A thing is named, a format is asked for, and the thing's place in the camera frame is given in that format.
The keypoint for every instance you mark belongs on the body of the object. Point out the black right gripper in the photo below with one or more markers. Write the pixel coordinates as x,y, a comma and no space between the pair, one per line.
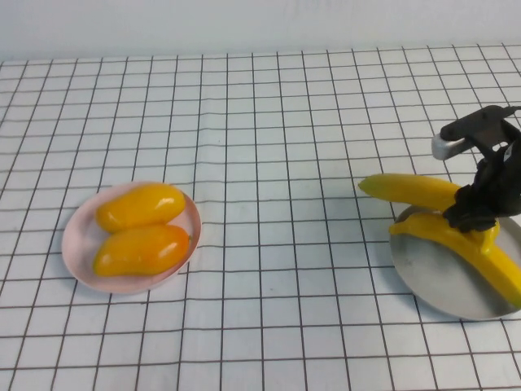
504,183

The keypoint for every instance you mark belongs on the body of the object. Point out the yellow banana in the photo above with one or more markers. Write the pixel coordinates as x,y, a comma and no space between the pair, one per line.
488,264
407,189

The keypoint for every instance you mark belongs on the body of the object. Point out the yellow mango with orange end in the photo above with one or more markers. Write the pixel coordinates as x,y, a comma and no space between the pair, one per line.
140,252

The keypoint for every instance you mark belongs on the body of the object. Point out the grey round plate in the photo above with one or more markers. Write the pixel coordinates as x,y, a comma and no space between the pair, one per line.
439,277

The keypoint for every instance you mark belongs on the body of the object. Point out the pink round plate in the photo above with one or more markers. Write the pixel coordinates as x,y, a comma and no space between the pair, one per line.
79,252

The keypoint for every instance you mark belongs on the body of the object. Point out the white black-grid tablecloth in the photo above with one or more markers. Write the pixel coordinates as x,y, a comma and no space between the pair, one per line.
244,122

